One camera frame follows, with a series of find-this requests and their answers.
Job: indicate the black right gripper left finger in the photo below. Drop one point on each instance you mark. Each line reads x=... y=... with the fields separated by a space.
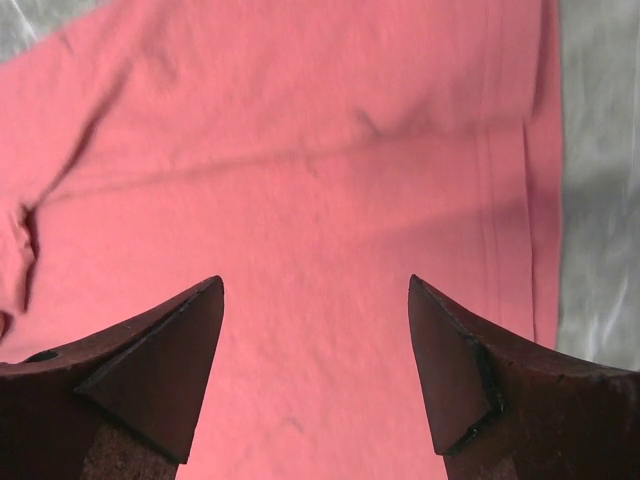
x=122 y=403

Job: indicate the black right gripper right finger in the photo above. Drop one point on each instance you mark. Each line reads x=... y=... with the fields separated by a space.
x=502 y=407

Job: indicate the salmon pink t-shirt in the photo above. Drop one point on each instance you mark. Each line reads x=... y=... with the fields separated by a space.
x=314 y=155

